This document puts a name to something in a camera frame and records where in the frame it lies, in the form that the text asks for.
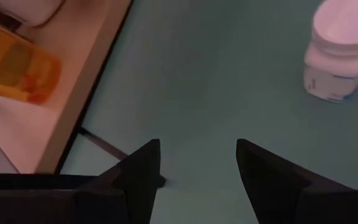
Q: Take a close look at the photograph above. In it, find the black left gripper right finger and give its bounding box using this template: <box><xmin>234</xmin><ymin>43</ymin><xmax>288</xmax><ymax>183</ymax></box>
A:
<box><xmin>236</xmin><ymin>138</ymin><xmax>354</xmax><ymax>224</ymax></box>

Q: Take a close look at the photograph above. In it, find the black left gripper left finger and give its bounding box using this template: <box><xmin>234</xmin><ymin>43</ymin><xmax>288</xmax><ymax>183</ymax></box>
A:
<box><xmin>73</xmin><ymin>138</ymin><xmax>167</xmax><ymax>224</ymax></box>

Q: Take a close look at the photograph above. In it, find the white bottle square body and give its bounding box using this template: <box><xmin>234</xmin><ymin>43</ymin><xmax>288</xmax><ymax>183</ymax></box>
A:
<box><xmin>302</xmin><ymin>0</ymin><xmax>358</xmax><ymax>103</ymax></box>

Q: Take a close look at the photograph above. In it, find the orange bottle white cap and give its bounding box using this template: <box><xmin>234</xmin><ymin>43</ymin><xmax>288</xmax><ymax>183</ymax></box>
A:
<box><xmin>0</xmin><ymin>17</ymin><xmax>62</xmax><ymax>105</ymax></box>

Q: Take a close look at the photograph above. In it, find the large white bottle fruit label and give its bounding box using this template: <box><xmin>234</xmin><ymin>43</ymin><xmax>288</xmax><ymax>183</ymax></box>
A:
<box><xmin>0</xmin><ymin>0</ymin><xmax>67</xmax><ymax>27</ymax></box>

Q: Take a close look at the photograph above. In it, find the green table mat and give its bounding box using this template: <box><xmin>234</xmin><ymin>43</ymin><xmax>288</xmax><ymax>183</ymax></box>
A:
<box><xmin>56</xmin><ymin>0</ymin><xmax>358</xmax><ymax>224</ymax></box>

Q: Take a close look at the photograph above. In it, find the wooden shelf black metal frame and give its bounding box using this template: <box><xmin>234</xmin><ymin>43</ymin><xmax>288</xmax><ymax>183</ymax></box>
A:
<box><xmin>0</xmin><ymin>0</ymin><xmax>134</xmax><ymax>175</ymax></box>

